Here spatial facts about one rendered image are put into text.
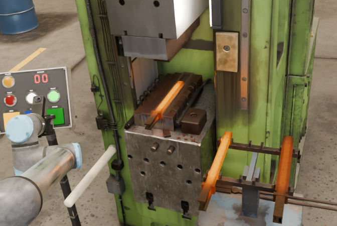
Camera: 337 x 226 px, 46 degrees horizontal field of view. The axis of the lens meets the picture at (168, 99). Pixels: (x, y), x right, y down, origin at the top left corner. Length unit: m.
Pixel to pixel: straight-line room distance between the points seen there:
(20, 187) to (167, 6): 0.90
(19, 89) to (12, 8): 4.34
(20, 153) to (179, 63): 1.07
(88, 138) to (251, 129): 1.92
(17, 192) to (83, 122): 2.82
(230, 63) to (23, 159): 0.89
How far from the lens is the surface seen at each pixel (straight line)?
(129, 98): 2.01
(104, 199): 2.88
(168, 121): 1.79
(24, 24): 6.32
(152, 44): 1.63
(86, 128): 3.63
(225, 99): 1.80
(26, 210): 0.93
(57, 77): 1.90
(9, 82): 1.96
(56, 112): 1.89
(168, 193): 1.99
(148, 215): 2.18
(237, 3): 1.60
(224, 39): 1.65
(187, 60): 2.17
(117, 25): 1.67
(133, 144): 1.88
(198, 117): 1.77
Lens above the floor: 1.95
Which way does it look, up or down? 30 degrees down
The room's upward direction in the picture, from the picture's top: 5 degrees counter-clockwise
